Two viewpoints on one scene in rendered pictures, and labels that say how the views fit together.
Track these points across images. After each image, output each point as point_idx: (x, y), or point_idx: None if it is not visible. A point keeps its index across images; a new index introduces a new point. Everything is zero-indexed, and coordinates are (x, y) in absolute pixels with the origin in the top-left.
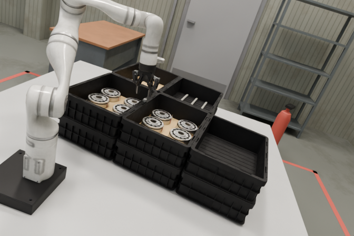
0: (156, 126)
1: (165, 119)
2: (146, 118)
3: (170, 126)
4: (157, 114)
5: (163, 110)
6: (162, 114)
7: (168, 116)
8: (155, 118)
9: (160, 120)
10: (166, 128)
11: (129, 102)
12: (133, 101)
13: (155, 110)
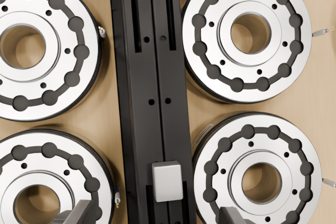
0: (296, 206)
1: (293, 81)
2: (205, 177)
3: (315, 65)
4: (227, 63)
5: None
6: (242, 17)
7: (290, 18)
8: (243, 125)
9: (282, 120)
10: (308, 108)
11: (8, 92)
12: (10, 32)
13: (191, 25)
